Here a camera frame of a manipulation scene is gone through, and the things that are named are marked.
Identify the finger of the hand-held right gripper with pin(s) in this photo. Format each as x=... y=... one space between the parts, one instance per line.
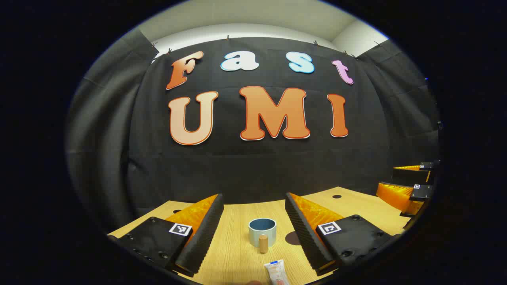
x=400 y=196
x=412 y=175

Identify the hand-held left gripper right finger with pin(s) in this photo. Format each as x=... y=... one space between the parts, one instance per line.
x=303 y=233

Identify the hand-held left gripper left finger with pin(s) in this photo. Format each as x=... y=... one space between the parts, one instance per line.
x=206 y=233

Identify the dark round coaster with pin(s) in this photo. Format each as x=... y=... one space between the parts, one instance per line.
x=292 y=238

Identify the white toothpaste tube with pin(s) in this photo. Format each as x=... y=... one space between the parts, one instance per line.
x=276 y=273

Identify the wooden desktop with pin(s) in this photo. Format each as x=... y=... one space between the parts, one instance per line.
x=233 y=253

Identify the dark grey hanging cloth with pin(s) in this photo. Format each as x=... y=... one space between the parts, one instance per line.
x=408 y=118
x=103 y=138

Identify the black backdrop cloth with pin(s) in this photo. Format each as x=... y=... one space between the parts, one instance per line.
x=257 y=166

